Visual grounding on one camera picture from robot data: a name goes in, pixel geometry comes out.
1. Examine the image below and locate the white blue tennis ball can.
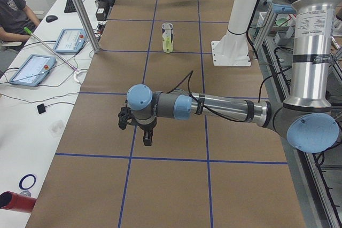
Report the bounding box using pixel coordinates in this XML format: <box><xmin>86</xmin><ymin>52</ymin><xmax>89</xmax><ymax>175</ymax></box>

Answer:
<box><xmin>161</xmin><ymin>22</ymin><xmax>173</xmax><ymax>53</ymax></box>

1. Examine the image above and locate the white pedestal base plate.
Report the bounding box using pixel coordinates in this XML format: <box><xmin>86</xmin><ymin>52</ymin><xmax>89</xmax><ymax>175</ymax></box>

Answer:
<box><xmin>211</xmin><ymin>40</ymin><xmax>251</xmax><ymax>67</ymax></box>

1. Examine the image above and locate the teach pendant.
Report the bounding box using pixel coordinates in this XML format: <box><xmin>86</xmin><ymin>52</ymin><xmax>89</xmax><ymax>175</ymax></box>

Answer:
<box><xmin>53</xmin><ymin>28</ymin><xmax>87</xmax><ymax>54</ymax></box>
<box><xmin>9</xmin><ymin>54</ymin><xmax>56</xmax><ymax>87</ymax></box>

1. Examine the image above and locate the teach pendant near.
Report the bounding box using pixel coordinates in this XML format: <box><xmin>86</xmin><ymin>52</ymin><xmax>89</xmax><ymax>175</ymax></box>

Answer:
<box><xmin>9</xmin><ymin>54</ymin><xmax>56</xmax><ymax>87</ymax></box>

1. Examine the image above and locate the teach pendant far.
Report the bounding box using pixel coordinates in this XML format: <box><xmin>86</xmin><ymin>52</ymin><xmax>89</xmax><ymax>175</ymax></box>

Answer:
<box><xmin>53</xmin><ymin>28</ymin><xmax>87</xmax><ymax>54</ymax></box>

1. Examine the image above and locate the metal rod green tip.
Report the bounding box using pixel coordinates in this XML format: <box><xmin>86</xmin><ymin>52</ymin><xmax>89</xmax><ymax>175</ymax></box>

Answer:
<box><xmin>24</xmin><ymin>27</ymin><xmax>80</xmax><ymax>74</ymax></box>

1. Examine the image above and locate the black keyboard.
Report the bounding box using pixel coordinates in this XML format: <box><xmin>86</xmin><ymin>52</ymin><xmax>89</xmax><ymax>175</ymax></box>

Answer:
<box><xmin>63</xmin><ymin>0</ymin><xmax>84</xmax><ymax>13</ymax></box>

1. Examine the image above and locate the aluminium frame post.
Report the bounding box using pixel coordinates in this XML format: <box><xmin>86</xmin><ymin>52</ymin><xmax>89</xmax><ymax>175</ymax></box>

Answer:
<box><xmin>72</xmin><ymin>0</ymin><xmax>100</xmax><ymax>53</ymax></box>

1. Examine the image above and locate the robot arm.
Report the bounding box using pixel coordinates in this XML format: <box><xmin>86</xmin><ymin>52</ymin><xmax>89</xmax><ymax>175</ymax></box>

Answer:
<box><xmin>118</xmin><ymin>0</ymin><xmax>341</xmax><ymax>153</ymax></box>

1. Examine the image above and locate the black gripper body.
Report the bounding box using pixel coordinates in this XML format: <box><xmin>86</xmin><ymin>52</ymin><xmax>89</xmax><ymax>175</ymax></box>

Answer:
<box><xmin>134</xmin><ymin>116</ymin><xmax>157</xmax><ymax>131</ymax></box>

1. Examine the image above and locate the black box on desk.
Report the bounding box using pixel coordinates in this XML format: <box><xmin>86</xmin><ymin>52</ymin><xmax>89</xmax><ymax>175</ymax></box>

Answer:
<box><xmin>96</xmin><ymin>1</ymin><xmax>110</xmax><ymax>21</ymax></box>

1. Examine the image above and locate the seated person grey shirt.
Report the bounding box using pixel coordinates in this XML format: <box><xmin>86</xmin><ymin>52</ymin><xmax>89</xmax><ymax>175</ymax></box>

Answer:
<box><xmin>1</xmin><ymin>0</ymin><xmax>40</xmax><ymax>45</ymax></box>

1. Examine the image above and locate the black computer mouse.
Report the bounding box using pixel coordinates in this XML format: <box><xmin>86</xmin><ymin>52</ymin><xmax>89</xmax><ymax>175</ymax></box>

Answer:
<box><xmin>45</xmin><ymin>15</ymin><xmax>58</xmax><ymax>23</ymax></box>

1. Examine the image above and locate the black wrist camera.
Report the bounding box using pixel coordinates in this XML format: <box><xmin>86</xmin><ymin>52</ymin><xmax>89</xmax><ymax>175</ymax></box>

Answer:
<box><xmin>118</xmin><ymin>107</ymin><xmax>134</xmax><ymax>130</ymax></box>

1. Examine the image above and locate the red cylinder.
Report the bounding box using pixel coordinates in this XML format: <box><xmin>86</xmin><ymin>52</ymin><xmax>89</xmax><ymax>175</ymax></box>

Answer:
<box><xmin>1</xmin><ymin>191</ymin><xmax>36</xmax><ymax>213</ymax></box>

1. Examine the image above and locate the blue tape roll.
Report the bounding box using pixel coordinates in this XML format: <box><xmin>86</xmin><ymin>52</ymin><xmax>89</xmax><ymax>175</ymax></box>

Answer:
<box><xmin>19</xmin><ymin>174</ymin><xmax>37</xmax><ymax>191</ymax></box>

